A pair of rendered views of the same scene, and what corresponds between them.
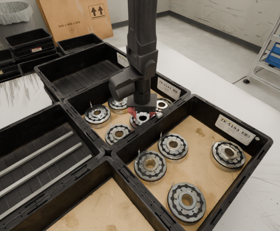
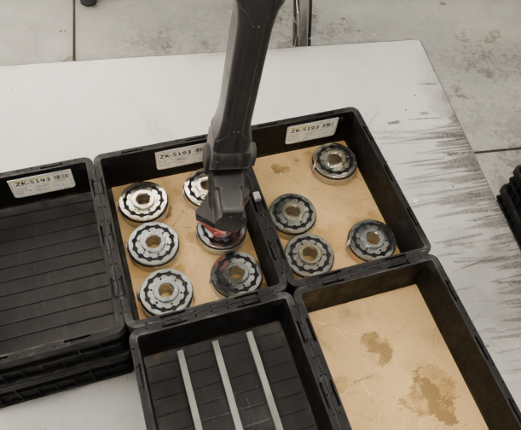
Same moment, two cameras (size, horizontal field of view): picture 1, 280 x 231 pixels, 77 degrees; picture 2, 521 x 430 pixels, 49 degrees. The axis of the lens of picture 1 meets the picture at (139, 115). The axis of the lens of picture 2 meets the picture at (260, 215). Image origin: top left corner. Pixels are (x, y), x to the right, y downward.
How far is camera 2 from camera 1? 0.79 m
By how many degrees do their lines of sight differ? 43
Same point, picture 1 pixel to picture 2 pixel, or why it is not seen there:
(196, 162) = (324, 202)
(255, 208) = not seen: hidden behind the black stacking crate
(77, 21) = not seen: outside the picture
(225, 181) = (361, 188)
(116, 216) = (353, 328)
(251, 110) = not seen: hidden behind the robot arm
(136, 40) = (246, 138)
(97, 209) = (336, 348)
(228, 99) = (206, 87)
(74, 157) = (235, 361)
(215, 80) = (148, 71)
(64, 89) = (25, 343)
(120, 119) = (191, 263)
